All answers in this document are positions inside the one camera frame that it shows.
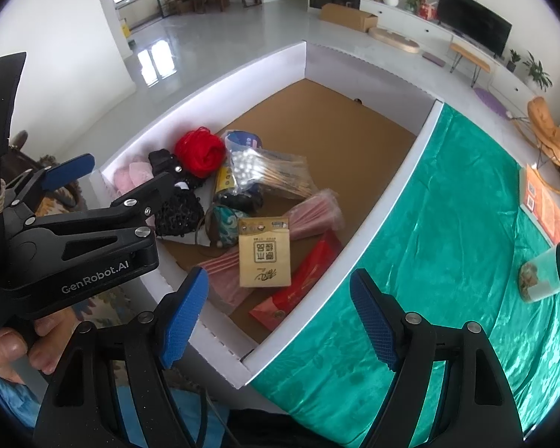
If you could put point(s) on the red gift bag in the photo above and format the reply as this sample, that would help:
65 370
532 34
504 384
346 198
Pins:
427 9

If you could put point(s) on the white television cabinet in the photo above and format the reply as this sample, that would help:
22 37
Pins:
401 18

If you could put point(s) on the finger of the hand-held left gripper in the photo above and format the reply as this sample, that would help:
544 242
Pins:
67 170
163 186

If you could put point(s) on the red packet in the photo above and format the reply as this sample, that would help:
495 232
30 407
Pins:
303 284

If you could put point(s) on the small potted plant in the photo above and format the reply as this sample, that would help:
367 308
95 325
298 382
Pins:
513 58

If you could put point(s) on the white cardboard box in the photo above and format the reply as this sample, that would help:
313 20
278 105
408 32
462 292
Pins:
331 116

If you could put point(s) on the large potted plant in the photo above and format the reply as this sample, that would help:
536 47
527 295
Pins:
536 72

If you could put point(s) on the person's left hand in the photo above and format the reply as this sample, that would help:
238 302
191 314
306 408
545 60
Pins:
9 350

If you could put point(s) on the clear jar with black lid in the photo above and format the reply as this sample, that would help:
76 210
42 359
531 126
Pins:
541 275

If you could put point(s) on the beige carton box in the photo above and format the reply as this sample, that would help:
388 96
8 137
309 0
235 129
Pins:
264 252

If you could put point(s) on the wooden bench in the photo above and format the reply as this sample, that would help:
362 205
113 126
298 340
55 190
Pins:
469 52

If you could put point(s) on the black television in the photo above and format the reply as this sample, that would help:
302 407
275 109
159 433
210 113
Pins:
476 18

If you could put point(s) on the teal fabric sachet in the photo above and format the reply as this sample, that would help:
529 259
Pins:
224 221

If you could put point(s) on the small purple mat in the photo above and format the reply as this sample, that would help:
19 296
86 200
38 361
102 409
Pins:
434 58

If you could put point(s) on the pink patterned cloth bundle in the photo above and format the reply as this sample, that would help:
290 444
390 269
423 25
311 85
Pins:
317 214

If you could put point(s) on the round wooden board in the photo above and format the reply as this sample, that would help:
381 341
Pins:
394 39

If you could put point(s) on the blue and white packet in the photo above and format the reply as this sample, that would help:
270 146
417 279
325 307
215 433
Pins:
242 140

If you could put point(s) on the person's blue clothing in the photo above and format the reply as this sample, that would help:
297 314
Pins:
9 406

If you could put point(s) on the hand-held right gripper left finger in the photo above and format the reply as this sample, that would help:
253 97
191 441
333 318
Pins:
186 317

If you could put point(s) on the brown cardboard box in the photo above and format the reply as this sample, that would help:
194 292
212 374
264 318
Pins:
345 15

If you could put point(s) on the purple round mat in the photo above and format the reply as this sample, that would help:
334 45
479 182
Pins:
490 99

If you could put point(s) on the orange book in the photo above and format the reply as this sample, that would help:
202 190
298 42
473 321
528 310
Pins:
546 210

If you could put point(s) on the green tablecloth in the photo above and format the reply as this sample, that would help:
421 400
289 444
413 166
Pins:
448 242

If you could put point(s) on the red yarn ball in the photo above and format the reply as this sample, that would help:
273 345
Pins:
200 151

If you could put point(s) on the orange lounge chair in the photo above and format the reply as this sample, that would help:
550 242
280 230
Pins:
550 135

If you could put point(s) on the pink mesh bath pouf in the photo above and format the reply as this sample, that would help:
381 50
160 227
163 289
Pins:
133 175

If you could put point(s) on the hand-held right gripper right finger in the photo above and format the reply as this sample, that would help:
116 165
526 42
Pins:
373 322

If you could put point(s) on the bag of white balls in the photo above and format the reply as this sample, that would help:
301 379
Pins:
270 170

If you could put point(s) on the black lace cloth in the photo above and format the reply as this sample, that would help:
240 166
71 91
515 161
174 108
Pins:
179 217

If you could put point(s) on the yellow and black packet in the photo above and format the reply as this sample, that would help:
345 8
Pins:
224 181

